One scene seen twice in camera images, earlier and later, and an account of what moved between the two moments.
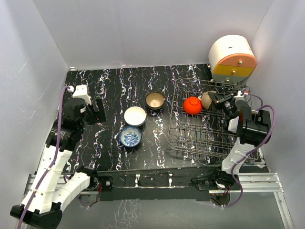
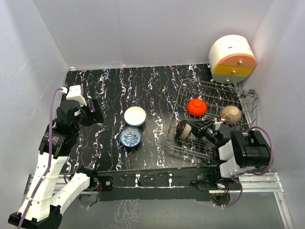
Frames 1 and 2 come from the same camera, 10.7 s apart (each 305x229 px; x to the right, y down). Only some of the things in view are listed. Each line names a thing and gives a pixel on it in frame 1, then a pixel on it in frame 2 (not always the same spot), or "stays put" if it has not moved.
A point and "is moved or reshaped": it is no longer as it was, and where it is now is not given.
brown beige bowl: (155, 100) → (183, 130)
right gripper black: (218, 98) → (199, 127)
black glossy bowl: (206, 100) is moved or reshaped
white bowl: (135, 116) stays put
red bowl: (192, 105) is moved or reshaped
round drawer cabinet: (231, 59) stays put
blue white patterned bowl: (130, 136) stays put
